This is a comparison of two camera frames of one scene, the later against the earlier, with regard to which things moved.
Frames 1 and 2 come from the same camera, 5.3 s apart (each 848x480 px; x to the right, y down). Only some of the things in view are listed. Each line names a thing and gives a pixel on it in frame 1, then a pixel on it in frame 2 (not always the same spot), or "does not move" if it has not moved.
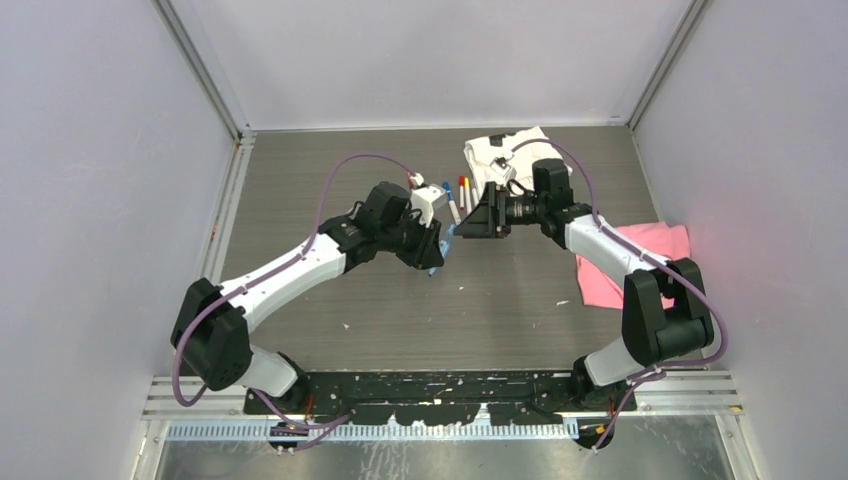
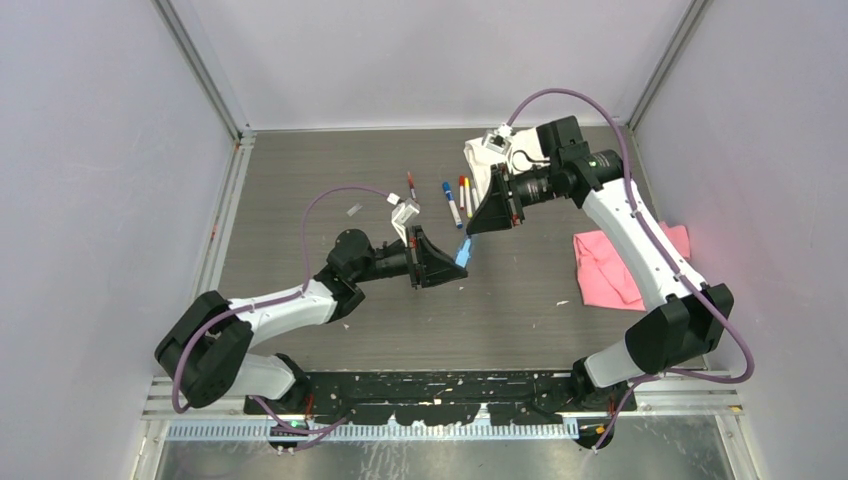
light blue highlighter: [445, 244] -> [462, 257]
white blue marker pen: [454, 209] does not move
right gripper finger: [487, 209] -> [499, 188]
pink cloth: [602, 289] does not move
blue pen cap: [447, 186] does not move
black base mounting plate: [431, 398] does not move
